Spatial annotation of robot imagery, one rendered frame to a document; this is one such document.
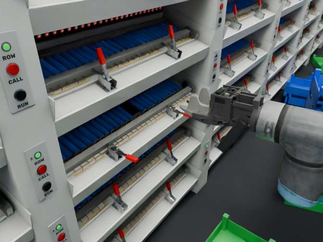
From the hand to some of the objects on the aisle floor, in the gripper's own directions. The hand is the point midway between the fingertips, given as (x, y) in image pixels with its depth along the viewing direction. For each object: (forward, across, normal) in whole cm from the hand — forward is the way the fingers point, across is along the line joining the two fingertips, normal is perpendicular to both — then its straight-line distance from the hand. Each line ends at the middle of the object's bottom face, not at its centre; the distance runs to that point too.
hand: (187, 106), depth 78 cm
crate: (-16, 0, +60) cm, 62 cm away
